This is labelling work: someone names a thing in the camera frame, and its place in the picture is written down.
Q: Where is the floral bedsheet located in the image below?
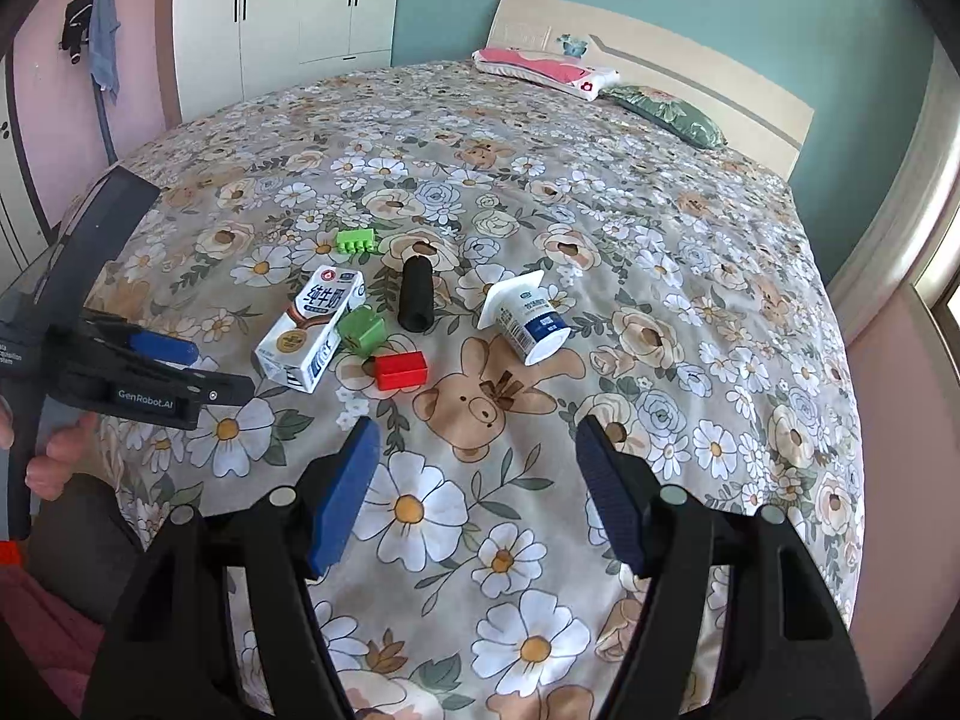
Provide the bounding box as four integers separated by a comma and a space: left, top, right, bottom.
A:
56, 60, 867, 720

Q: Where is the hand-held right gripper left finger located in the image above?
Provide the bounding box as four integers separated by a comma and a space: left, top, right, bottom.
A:
81, 416, 382, 720

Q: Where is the window frame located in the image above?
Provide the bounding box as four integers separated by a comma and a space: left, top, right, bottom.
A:
911, 187, 960, 361

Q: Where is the red cloth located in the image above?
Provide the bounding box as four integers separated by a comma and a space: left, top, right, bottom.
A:
0, 562, 106, 713

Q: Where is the grey cloth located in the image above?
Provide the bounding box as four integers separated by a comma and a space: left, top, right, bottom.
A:
30, 465, 162, 623

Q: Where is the black foam cylinder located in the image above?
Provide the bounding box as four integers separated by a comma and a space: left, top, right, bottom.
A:
397, 256, 436, 332

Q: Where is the pink white pillow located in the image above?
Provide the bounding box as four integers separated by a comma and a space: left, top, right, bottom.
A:
472, 47, 620, 101

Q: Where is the cream wardrobe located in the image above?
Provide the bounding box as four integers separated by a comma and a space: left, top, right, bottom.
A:
174, 0, 406, 123

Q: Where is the green cube block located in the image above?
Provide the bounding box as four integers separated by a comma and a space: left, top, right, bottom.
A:
337, 305, 388, 359

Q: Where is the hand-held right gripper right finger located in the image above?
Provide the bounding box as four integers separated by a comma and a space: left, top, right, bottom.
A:
576, 414, 875, 720

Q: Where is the blue hanging garment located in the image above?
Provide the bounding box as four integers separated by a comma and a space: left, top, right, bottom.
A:
90, 0, 122, 102

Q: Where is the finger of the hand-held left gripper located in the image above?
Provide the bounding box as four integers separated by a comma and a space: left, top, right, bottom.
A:
79, 311, 202, 370
161, 367, 257, 406

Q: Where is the black hanging bag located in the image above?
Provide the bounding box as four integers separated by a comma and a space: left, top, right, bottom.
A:
60, 0, 95, 62

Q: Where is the person's left hand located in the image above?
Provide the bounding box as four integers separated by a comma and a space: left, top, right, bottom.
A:
26, 416, 100, 501

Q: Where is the grey coat stand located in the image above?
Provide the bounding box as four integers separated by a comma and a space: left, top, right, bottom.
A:
79, 0, 121, 166

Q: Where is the green floral pillow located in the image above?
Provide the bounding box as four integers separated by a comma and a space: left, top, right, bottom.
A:
600, 85, 728, 149

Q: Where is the red plastic block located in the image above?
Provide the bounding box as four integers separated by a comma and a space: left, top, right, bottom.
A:
373, 352, 429, 392

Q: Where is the white brown milk carton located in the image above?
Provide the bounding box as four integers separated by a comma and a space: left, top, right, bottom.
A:
255, 266, 366, 395

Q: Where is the white blue yogurt cup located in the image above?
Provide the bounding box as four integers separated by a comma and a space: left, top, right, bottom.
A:
477, 268, 572, 367

